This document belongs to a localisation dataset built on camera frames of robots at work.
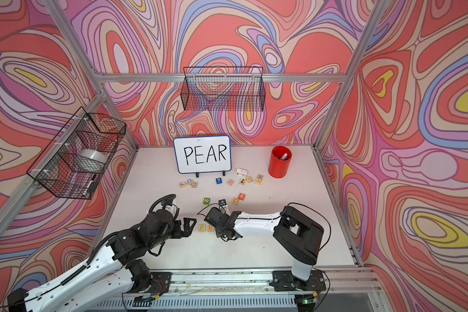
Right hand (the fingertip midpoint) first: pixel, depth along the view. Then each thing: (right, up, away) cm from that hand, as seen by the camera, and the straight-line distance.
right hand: (226, 231), depth 87 cm
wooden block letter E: (-7, +2, -1) cm, 7 cm away
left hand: (-14, +7, -11) cm, 20 cm away
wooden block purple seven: (+8, +21, +14) cm, 27 cm away
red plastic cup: (+28, +29, +16) cm, 43 cm away
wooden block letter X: (+18, +24, +17) cm, 34 cm away
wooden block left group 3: (-18, +20, +14) cm, 30 cm away
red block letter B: (+7, +14, +9) cm, 18 cm away
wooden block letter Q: (+4, +12, +7) cm, 15 cm away
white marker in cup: (+30, +35, +14) cm, 48 cm away
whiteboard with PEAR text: (-13, +36, +14) cm, 41 cm away
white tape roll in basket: (-48, +33, -18) cm, 61 cm away
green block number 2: (-10, +12, +8) cm, 18 cm away
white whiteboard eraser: (+7, +26, +17) cm, 32 cm away
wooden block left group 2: (-20, +21, +14) cm, 33 cm away
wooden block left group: (-24, +20, +14) cm, 34 cm away
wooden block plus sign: (+16, +21, +15) cm, 31 cm away
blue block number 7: (-5, +22, +15) cm, 27 cm away
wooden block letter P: (-11, +2, -1) cm, 11 cm away
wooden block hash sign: (+12, +22, +17) cm, 30 cm away
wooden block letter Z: (+1, +21, +14) cm, 25 cm away
